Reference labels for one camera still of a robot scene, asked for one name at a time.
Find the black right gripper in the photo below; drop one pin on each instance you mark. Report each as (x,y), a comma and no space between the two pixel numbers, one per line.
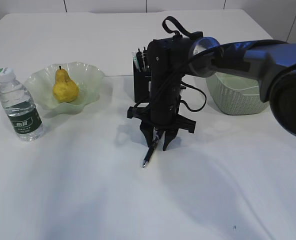
(171,128)

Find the black pen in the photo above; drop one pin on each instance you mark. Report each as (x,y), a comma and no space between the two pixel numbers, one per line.
(152,148)
(139,57)
(145,60)

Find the yellow pear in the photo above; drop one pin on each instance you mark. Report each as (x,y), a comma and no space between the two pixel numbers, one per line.
(65,90)

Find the clear water bottle green label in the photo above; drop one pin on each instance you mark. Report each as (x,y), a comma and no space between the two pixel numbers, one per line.
(19,106)

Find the black square pen holder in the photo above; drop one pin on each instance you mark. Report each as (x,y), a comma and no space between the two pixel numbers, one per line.
(141,86)

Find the green woven plastic basket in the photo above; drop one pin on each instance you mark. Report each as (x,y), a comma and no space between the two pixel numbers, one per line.
(234,95)

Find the green wavy glass plate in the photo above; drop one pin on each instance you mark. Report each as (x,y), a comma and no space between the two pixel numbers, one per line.
(87,77)

